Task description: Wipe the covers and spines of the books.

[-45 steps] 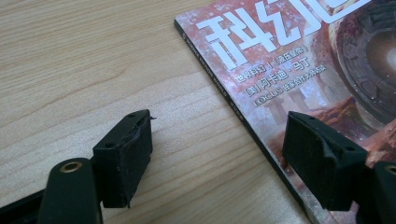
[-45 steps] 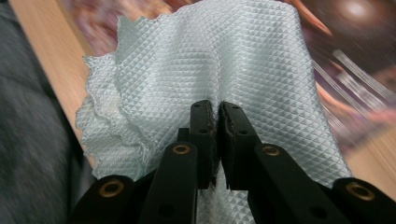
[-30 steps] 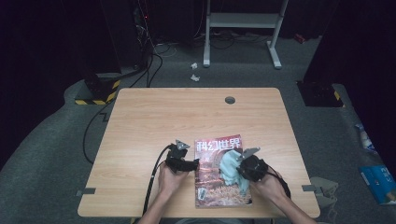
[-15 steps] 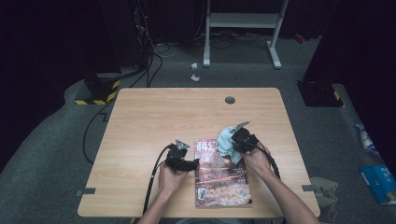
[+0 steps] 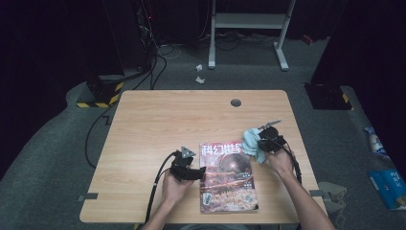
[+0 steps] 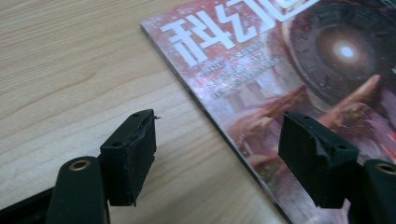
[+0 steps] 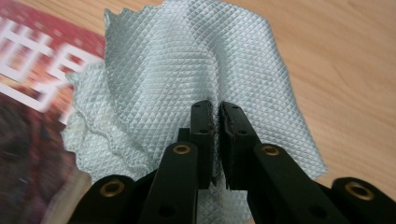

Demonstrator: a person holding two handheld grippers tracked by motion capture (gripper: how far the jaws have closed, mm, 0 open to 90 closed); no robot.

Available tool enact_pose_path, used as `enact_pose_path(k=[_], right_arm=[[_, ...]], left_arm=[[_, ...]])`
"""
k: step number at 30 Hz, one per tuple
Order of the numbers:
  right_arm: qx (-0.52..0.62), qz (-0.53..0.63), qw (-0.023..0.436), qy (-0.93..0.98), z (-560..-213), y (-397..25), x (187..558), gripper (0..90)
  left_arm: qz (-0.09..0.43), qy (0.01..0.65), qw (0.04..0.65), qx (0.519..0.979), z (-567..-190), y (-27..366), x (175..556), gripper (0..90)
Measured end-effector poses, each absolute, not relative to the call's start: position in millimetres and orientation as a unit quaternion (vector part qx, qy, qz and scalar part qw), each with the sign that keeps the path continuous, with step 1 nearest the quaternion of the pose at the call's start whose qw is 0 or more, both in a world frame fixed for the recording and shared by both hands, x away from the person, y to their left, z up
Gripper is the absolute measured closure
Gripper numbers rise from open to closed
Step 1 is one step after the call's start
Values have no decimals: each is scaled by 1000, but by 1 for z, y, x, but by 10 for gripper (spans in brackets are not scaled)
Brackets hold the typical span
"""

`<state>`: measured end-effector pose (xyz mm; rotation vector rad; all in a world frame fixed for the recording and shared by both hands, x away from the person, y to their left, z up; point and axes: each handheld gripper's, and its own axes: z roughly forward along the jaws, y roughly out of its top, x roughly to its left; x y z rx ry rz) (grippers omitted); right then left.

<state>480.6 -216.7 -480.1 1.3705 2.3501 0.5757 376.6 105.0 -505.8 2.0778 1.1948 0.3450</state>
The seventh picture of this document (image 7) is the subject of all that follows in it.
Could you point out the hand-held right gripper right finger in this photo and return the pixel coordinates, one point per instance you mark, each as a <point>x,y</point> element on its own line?
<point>238,149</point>

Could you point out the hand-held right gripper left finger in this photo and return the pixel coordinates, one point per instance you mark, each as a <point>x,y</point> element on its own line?
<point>204,149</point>

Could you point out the glossy magazine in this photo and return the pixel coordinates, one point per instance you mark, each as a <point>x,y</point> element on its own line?
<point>31,124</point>

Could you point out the light blue cloth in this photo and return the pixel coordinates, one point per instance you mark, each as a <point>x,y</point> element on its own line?
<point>174,62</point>

